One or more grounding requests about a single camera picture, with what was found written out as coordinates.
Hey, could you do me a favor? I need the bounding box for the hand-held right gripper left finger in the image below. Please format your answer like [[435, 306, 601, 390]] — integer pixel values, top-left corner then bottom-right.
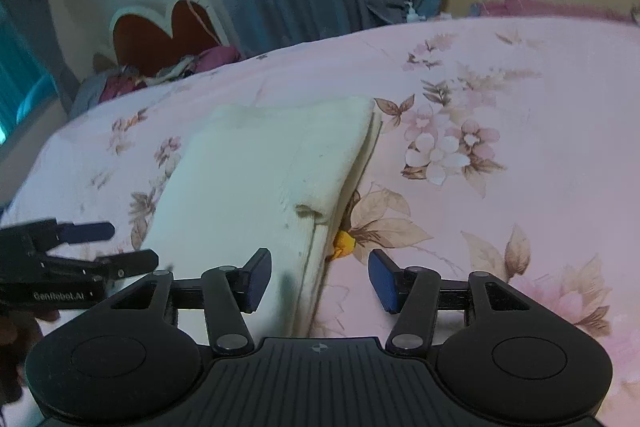
[[110, 248, 273, 355]]

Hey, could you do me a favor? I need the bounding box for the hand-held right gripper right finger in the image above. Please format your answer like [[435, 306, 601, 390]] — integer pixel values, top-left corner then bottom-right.
[[367, 249, 531, 354]]

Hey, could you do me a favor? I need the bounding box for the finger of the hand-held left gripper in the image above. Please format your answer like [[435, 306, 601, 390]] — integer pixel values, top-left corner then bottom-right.
[[22, 219, 116, 256], [37, 249, 160, 280]]

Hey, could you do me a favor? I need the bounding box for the cream knit garment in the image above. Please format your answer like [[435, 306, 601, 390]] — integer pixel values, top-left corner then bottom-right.
[[145, 96, 385, 339]]

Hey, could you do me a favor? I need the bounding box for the pile of mixed clothes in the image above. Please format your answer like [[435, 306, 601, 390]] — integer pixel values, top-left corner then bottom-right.
[[70, 44, 244, 118]]

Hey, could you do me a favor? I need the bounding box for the person's left hand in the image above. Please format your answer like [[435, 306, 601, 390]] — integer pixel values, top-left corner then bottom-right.
[[0, 309, 62, 403]]

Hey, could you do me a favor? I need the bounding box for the small orange cloth piece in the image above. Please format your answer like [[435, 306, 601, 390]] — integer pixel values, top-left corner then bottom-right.
[[331, 230, 357, 262]]

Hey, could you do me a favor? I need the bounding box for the teal curtain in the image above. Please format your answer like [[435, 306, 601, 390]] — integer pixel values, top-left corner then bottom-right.
[[0, 4, 57, 145]]

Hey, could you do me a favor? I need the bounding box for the red heart-shaped cushion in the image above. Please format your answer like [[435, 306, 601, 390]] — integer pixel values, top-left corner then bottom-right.
[[109, 0, 224, 78]]

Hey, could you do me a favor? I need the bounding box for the pink floral bed sheet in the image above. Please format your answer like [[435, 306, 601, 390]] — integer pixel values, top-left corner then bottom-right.
[[0, 14, 640, 427]]

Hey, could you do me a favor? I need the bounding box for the pink pillow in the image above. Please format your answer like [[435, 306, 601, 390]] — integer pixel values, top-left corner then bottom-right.
[[470, 0, 637, 24]]

